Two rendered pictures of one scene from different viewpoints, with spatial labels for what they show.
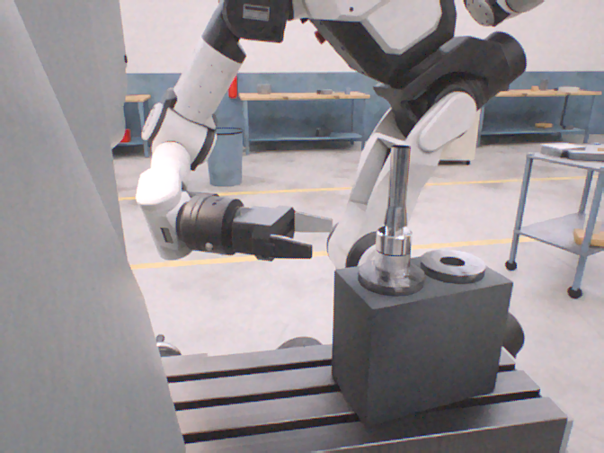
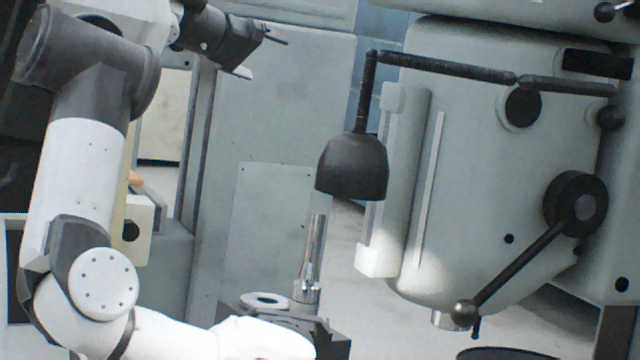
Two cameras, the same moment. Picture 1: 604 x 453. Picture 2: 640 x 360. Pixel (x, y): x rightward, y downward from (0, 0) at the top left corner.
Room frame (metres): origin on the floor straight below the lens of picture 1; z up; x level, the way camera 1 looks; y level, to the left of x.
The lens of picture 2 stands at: (1.01, 1.35, 1.61)
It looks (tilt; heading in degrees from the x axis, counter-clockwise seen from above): 9 degrees down; 253
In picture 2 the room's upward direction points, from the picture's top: 9 degrees clockwise
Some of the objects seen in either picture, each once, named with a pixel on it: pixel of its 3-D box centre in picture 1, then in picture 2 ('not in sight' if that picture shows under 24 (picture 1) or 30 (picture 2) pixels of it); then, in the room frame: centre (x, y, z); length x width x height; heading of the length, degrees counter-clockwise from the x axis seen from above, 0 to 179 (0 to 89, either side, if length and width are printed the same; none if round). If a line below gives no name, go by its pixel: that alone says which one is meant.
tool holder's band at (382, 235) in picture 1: (394, 234); (306, 286); (0.56, -0.12, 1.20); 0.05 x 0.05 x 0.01
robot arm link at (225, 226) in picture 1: (245, 229); (282, 345); (0.65, 0.09, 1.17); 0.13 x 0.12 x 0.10; 162
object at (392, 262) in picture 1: (393, 254); (303, 305); (0.56, -0.12, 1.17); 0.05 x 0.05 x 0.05
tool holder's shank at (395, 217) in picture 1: (397, 190); (312, 248); (0.56, -0.12, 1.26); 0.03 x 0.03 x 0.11
